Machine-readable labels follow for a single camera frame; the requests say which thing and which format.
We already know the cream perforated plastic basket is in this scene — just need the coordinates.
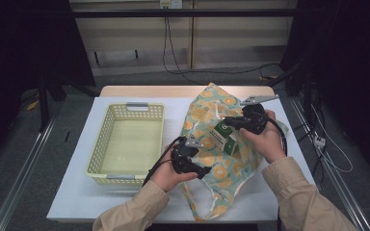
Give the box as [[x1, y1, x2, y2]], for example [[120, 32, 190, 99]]
[[86, 101, 166, 187]]

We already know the white wall power socket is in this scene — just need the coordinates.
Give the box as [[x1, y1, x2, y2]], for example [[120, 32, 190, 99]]
[[159, 0, 183, 10]]

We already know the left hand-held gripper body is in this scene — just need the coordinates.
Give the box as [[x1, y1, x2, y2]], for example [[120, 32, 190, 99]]
[[171, 136, 204, 175]]

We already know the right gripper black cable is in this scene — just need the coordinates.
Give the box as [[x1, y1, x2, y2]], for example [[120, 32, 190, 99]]
[[263, 112, 289, 157]]

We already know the square green white medicine box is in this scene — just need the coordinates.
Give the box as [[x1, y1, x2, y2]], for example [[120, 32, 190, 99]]
[[213, 119, 241, 157]]

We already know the person's left hand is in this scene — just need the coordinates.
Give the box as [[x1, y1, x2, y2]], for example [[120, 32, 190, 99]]
[[149, 148, 199, 193]]

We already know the person's right hand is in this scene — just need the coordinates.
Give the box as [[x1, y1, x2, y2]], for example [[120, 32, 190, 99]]
[[239, 110, 287, 165]]

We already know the metal floor rail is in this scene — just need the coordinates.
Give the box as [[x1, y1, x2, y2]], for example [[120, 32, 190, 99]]
[[288, 97, 370, 231], [0, 118, 57, 231]]

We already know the white power strip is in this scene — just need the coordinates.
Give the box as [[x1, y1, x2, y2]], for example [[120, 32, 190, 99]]
[[314, 135, 328, 148]]

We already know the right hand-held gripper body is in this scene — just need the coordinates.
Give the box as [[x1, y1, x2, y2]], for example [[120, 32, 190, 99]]
[[240, 94, 280, 136]]

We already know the black metal stand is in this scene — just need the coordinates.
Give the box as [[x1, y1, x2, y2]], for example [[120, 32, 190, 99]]
[[38, 72, 98, 133]]

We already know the white floor cable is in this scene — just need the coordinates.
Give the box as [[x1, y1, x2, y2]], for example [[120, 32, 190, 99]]
[[311, 105, 355, 174]]

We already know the orange slice print cloth bag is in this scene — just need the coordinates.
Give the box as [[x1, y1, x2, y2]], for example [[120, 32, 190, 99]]
[[172, 82, 289, 223]]

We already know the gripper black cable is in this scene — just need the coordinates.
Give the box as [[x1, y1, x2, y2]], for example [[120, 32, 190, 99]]
[[142, 136, 186, 187], [263, 112, 289, 157]]

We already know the black horizontal bar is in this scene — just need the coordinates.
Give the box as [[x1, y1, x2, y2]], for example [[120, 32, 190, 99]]
[[71, 9, 298, 19]]

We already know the white table mat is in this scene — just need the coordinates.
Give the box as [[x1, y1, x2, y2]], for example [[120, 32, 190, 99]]
[[46, 96, 316, 224]]

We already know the black wall cable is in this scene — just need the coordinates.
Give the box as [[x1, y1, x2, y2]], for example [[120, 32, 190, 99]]
[[162, 8, 205, 86], [166, 8, 283, 75]]

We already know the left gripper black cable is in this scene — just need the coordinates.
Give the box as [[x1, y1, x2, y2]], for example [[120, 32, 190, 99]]
[[142, 136, 186, 187]]

